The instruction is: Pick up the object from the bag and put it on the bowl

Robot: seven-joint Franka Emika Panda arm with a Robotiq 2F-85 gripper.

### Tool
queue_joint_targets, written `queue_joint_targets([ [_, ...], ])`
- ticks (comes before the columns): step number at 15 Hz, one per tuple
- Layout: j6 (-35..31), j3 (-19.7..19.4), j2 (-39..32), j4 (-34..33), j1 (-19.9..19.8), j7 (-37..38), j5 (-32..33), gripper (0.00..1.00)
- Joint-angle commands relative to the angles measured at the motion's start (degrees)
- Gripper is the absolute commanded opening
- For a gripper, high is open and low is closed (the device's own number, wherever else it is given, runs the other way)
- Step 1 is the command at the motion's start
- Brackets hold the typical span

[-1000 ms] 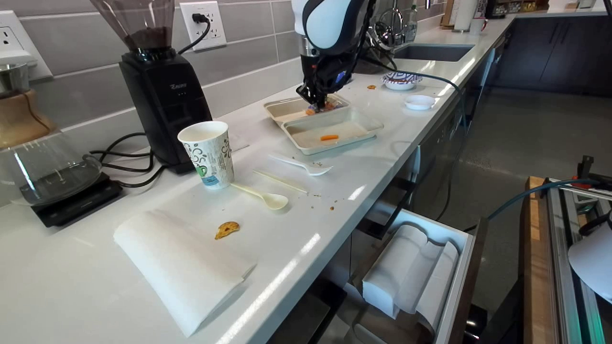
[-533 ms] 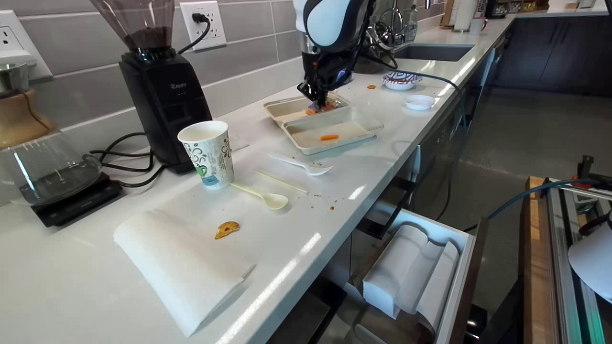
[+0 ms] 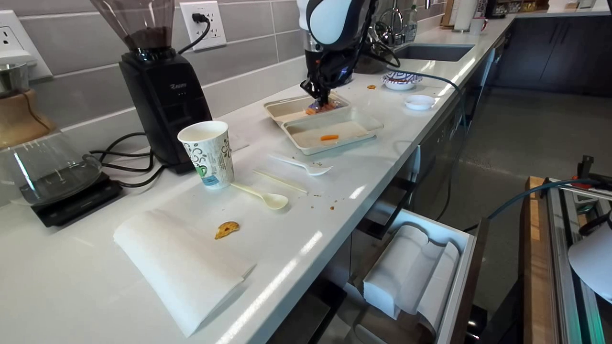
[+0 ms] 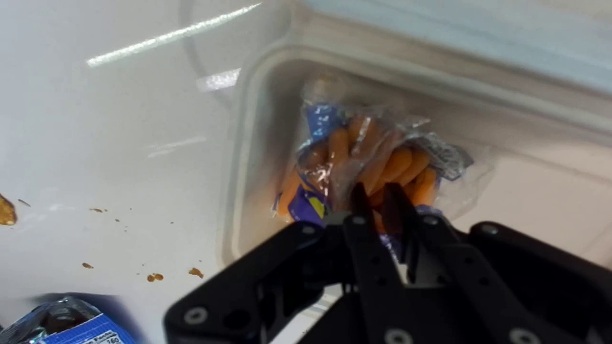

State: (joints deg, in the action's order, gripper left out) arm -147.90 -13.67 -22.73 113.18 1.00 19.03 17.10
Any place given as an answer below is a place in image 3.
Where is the black coffee scale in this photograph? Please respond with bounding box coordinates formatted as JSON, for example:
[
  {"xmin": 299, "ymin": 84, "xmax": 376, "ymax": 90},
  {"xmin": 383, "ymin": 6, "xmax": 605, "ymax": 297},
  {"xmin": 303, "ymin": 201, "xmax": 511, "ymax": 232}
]
[{"xmin": 28, "ymin": 172, "xmax": 127, "ymax": 230}]

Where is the cream plastic spoon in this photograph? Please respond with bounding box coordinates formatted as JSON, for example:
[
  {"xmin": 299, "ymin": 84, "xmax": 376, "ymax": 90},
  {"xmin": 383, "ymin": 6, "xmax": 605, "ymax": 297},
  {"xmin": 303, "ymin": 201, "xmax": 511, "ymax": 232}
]
[{"xmin": 230, "ymin": 182, "xmax": 291, "ymax": 214}]

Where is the small patterned bowl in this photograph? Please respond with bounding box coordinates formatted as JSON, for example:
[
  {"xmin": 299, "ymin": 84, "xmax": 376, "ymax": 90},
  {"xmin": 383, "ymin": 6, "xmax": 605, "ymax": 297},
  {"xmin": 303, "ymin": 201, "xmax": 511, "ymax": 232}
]
[{"xmin": 381, "ymin": 71, "xmax": 425, "ymax": 94}]

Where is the dark kitchen sink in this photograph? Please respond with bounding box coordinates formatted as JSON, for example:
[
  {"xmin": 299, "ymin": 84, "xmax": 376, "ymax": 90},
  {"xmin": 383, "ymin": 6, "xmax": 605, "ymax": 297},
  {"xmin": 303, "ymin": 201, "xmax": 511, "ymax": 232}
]
[{"xmin": 391, "ymin": 42, "xmax": 477, "ymax": 63}]

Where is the orange food scrap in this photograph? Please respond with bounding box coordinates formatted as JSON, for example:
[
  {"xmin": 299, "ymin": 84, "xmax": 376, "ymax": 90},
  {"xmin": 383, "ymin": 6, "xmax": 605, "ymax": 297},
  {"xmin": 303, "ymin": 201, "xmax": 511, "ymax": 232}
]
[{"xmin": 213, "ymin": 220, "xmax": 244, "ymax": 241}]

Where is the glass coffee carafe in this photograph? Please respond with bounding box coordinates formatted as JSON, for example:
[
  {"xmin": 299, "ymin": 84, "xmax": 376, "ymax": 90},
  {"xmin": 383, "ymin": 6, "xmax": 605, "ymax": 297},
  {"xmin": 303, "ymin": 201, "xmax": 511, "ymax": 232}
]
[{"xmin": 0, "ymin": 60, "xmax": 104, "ymax": 207}]

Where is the clear bag of baby carrots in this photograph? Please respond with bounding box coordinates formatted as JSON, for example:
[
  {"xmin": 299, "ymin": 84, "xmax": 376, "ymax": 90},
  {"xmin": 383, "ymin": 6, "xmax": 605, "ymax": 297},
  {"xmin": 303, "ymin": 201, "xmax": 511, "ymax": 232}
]
[{"xmin": 305, "ymin": 98, "xmax": 337, "ymax": 117}]

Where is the black kettle cable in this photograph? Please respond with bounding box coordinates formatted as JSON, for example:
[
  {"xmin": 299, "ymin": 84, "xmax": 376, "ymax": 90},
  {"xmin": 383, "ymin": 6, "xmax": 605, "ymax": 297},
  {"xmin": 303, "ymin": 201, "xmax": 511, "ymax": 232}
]
[{"xmin": 387, "ymin": 67, "xmax": 466, "ymax": 222}]

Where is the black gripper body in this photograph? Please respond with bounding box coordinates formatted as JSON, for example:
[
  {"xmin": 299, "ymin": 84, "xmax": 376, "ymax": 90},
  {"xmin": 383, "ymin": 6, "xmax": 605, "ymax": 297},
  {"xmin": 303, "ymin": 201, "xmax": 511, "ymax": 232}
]
[{"xmin": 301, "ymin": 48, "xmax": 356, "ymax": 90}]

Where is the black coffee grinder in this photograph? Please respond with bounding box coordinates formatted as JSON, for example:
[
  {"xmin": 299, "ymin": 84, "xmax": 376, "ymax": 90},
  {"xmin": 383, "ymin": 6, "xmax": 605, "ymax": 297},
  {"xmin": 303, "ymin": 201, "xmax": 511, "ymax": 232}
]
[{"xmin": 89, "ymin": 0, "xmax": 215, "ymax": 176}]

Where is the white wall outlet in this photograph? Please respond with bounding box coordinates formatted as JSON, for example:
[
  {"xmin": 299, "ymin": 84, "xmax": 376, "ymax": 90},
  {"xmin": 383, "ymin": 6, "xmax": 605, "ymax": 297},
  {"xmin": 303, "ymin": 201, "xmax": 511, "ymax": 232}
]
[
  {"xmin": 0, "ymin": 8, "xmax": 54, "ymax": 83},
  {"xmin": 179, "ymin": 0, "xmax": 228, "ymax": 54}
]

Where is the black kettle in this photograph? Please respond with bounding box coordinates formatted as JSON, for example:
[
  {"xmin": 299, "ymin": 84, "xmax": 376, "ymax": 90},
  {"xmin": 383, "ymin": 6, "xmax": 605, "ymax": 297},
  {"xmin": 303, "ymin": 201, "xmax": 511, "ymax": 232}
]
[{"xmin": 353, "ymin": 25, "xmax": 400, "ymax": 75}]

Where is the white paper towel roll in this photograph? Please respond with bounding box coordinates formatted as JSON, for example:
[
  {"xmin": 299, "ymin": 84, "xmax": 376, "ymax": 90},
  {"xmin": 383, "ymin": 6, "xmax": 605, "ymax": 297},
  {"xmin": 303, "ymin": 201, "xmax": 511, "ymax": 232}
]
[{"xmin": 452, "ymin": 0, "xmax": 483, "ymax": 35}]

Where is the open white drawer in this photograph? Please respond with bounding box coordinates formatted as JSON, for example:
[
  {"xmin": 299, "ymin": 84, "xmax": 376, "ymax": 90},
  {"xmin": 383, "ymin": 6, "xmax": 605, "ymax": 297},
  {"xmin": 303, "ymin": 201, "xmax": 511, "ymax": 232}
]
[{"xmin": 356, "ymin": 207, "xmax": 488, "ymax": 344}]

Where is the blue cable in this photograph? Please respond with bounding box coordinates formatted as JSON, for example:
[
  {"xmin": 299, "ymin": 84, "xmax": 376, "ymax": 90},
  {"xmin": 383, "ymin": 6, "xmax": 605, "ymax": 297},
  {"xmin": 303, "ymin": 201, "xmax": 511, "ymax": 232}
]
[{"xmin": 475, "ymin": 180, "xmax": 576, "ymax": 232}]

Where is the white round plastic lid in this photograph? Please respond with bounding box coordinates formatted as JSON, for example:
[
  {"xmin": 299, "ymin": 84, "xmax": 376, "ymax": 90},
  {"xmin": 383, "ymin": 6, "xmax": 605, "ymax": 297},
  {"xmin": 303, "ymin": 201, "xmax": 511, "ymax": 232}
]
[{"xmin": 402, "ymin": 94, "xmax": 441, "ymax": 115}]

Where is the patterned paper cup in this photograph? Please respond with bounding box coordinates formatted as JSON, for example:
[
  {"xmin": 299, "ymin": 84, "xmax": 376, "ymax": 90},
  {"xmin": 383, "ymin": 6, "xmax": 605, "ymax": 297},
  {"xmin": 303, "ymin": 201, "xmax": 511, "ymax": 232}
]
[{"xmin": 177, "ymin": 119, "xmax": 236, "ymax": 191}]

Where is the beige clamshell takeout container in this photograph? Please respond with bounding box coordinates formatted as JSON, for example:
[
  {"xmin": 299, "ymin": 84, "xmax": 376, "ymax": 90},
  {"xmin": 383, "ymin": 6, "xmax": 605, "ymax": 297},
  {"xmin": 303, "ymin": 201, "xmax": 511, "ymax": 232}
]
[{"xmin": 263, "ymin": 94, "xmax": 379, "ymax": 157}]

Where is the dark background cabinet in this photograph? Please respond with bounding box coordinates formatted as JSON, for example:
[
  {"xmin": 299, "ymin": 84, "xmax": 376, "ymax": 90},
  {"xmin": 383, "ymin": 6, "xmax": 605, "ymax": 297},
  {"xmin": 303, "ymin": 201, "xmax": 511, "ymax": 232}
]
[{"xmin": 490, "ymin": 16, "xmax": 612, "ymax": 98}]

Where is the wooden cart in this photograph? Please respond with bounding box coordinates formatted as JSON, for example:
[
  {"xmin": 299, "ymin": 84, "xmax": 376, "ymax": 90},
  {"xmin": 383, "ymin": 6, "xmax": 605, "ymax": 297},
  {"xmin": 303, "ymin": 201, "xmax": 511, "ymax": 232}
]
[{"xmin": 519, "ymin": 174, "xmax": 612, "ymax": 344}]

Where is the dark lower counter cabinet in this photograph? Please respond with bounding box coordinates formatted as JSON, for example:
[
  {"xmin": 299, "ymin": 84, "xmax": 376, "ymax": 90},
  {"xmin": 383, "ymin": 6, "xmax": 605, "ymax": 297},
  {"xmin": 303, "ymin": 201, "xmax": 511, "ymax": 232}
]
[{"xmin": 274, "ymin": 37, "xmax": 513, "ymax": 344}]

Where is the clear plastic fork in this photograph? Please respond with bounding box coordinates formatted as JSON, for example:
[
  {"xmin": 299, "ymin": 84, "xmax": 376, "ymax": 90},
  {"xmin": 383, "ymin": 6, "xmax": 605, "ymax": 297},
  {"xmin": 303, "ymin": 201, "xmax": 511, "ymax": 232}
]
[{"xmin": 274, "ymin": 153, "xmax": 335, "ymax": 178}]

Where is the metal sink faucet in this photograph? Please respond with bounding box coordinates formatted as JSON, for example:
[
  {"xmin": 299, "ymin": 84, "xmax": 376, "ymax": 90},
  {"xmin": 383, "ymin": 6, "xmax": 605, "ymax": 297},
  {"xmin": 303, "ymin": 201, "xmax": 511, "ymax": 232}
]
[{"xmin": 378, "ymin": 0, "xmax": 422, "ymax": 46}]

